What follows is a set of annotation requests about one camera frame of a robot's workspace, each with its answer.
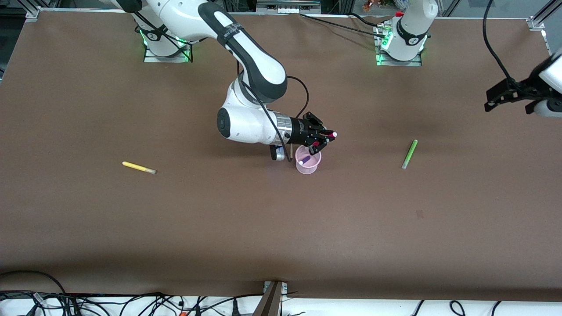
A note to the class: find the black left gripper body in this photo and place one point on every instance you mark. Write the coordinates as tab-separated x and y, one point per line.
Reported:
521	91

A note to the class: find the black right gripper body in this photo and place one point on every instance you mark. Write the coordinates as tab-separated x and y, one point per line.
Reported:
302	131

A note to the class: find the pink highlighter pen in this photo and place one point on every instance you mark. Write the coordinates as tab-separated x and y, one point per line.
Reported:
330	135

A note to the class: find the purple highlighter pen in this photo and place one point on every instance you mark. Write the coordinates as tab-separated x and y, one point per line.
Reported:
304	159

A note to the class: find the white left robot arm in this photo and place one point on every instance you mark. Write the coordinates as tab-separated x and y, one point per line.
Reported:
408	30

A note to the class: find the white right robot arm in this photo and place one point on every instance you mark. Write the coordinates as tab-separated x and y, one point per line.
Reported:
254	66

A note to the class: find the pink plastic cup holder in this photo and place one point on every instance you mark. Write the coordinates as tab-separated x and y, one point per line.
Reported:
308	169

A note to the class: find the green highlighter pen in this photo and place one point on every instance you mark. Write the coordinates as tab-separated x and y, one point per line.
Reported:
409	154

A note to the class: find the yellow highlighter pen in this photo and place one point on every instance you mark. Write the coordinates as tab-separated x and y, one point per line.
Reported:
138	167

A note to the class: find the aluminium frame corner profile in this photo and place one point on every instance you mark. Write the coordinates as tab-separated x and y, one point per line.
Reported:
542	17
33	13

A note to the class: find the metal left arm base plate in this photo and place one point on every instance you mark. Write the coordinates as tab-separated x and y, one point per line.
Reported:
395	63

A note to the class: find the silver network switch box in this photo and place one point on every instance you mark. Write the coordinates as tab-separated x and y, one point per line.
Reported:
287	6

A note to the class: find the metal table edge bracket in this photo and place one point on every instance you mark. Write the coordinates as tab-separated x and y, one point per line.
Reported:
271	300

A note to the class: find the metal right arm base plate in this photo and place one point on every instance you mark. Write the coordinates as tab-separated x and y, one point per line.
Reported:
153	59

